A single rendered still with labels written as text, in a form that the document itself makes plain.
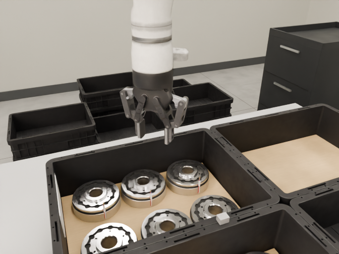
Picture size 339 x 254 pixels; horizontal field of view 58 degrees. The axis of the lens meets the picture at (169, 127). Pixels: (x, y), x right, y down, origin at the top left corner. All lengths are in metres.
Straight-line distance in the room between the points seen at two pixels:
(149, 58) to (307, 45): 1.55
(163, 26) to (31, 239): 0.62
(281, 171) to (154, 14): 0.53
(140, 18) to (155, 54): 0.06
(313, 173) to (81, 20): 2.92
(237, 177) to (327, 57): 1.39
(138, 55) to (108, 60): 3.04
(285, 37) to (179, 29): 1.86
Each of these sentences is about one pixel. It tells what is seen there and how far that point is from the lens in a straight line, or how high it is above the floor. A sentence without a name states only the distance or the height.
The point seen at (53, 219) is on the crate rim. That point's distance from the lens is 0.58.
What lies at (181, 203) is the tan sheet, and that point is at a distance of 0.72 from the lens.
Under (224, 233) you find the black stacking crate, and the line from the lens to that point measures 0.55.
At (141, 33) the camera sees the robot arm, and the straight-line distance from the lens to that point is 0.53.
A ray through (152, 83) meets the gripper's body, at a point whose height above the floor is 1.12.
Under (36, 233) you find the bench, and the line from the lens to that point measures 0.90.
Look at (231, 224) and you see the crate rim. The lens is 0.54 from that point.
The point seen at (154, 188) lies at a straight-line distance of 0.70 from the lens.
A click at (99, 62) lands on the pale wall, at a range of 3.56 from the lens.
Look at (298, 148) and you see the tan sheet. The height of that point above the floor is 0.83.
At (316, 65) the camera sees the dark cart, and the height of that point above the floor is 0.77.
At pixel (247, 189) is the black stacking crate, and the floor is 0.89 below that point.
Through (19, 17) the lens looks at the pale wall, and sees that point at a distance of 3.40.
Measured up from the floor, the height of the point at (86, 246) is 0.86.
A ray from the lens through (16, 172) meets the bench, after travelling 1.13.
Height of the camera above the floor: 1.32
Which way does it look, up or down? 29 degrees down
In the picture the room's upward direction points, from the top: straight up
